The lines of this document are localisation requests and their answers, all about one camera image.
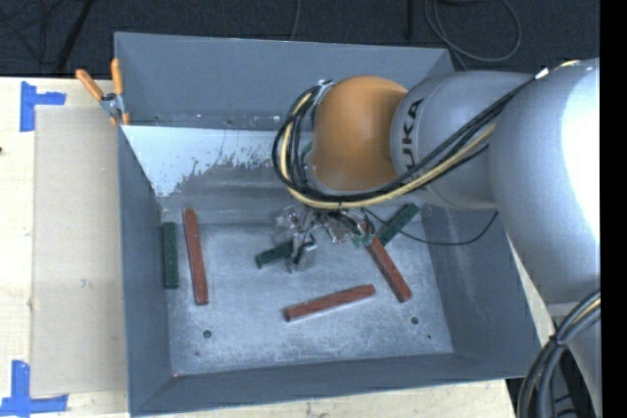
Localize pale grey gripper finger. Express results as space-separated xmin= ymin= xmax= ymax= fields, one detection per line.
xmin=270 ymin=223 xmax=297 ymax=249
xmin=287 ymin=242 xmax=318 ymax=274

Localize dark green block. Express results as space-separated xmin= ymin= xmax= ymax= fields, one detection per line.
xmin=162 ymin=221 xmax=181 ymax=291
xmin=376 ymin=202 xmax=421 ymax=248
xmin=254 ymin=239 xmax=298 ymax=270

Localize red-brown flat block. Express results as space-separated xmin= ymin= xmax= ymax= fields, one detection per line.
xmin=364 ymin=234 xmax=414 ymax=304
xmin=181 ymin=208 xmax=211 ymax=307
xmin=282 ymin=283 xmax=378 ymax=324

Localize grey metal bin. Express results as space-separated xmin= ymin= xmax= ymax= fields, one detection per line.
xmin=113 ymin=30 xmax=543 ymax=418

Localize pale flat board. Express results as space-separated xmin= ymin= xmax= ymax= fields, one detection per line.
xmin=29 ymin=104 xmax=130 ymax=398

